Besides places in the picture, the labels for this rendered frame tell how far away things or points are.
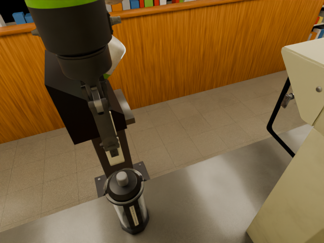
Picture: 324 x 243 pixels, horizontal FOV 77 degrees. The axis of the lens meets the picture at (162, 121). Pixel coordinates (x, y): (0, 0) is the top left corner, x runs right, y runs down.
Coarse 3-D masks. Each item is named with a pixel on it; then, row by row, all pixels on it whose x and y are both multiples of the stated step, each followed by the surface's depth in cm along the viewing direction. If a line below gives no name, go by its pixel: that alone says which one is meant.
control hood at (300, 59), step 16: (288, 48) 35; (304, 48) 35; (320, 48) 35; (288, 64) 36; (304, 64) 33; (320, 64) 31; (304, 80) 34; (320, 80) 31; (304, 96) 34; (320, 96) 32; (304, 112) 35; (320, 112) 33
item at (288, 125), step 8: (288, 104) 78; (296, 104) 74; (280, 112) 83; (288, 112) 78; (296, 112) 75; (280, 120) 83; (288, 120) 79; (296, 120) 75; (272, 128) 89; (280, 128) 84; (288, 128) 80; (296, 128) 76; (304, 128) 73; (280, 136) 85; (288, 136) 81; (296, 136) 77; (304, 136) 73; (288, 144) 82; (296, 144) 78; (296, 152) 78
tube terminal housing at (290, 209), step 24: (312, 144) 35; (288, 168) 42; (312, 168) 37; (288, 192) 44; (312, 192) 38; (264, 216) 54; (288, 216) 46; (312, 216) 39; (264, 240) 57; (288, 240) 48; (312, 240) 42
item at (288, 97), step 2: (286, 94) 76; (288, 94) 75; (290, 94) 76; (284, 96) 76; (286, 96) 75; (288, 96) 75; (290, 96) 74; (284, 98) 76; (286, 98) 75; (288, 98) 75; (290, 98) 76; (284, 100) 77; (286, 100) 76; (288, 100) 76; (282, 102) 78; (284, 102) 77; (286, 102) 76; (282, 104) 79; (284, 104) 77; (286, 104) 77; (282, 106) 79; (284, 106) 78; (286, 106) 78
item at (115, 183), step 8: (112, 176) 55; (120, 176) 52; (128, 176) 55; (136, 176) 55; (112, 184) 54; (120, 184) 52; (128, 184) 54; (136, 184) 54; (112, 192) 52; (120, 192) 52; (128, 192) 52; (136, 192) 53; (120, 200) 52
